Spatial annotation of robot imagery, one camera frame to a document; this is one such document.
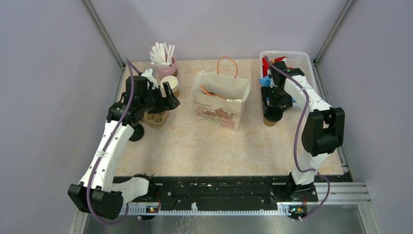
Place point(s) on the cream paper takeout bag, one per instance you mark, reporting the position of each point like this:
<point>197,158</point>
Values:
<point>219,99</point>

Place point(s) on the black cup lid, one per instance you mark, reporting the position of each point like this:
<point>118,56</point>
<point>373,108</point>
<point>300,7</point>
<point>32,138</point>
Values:
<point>273,114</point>

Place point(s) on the white plastic basket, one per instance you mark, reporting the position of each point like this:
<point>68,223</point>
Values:
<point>294,59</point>

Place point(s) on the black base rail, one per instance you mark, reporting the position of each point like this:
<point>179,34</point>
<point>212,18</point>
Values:
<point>225,193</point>

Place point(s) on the blue cartoon cloth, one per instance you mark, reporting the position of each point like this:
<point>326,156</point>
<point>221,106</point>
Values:
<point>265,81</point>

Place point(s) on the red patterned cloth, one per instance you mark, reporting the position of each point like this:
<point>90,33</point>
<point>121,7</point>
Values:
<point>265,64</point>

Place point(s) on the stack of black lids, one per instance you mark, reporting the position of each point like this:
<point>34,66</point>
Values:
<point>137,134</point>

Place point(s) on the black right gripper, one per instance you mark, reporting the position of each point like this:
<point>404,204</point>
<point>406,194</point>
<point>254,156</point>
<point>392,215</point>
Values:
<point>285,104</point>

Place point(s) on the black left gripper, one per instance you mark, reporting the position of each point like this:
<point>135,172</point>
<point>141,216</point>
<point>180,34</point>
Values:
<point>165,103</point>

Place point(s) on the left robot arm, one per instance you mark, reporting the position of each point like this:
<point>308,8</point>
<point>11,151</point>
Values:
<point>96,193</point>

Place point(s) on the stack of brown paper cups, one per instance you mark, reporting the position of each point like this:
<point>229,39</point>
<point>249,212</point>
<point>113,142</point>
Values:
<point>174,85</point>

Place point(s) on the brown paper coffee cup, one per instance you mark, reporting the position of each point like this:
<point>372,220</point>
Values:
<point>269,123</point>

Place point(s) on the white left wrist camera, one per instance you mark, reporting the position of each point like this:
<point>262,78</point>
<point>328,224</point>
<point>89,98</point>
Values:
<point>149,75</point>

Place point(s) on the brown pulp cup carrier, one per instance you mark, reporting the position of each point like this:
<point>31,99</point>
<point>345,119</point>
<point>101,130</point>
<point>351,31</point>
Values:
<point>156,120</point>

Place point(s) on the pink straw holder cup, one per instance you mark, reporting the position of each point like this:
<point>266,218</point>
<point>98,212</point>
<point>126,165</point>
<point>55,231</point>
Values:
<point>169,71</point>

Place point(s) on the white wrapped straws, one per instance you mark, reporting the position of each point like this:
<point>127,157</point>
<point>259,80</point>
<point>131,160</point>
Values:
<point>161,55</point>

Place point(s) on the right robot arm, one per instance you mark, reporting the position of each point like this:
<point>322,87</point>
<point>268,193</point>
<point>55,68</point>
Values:
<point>320,127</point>

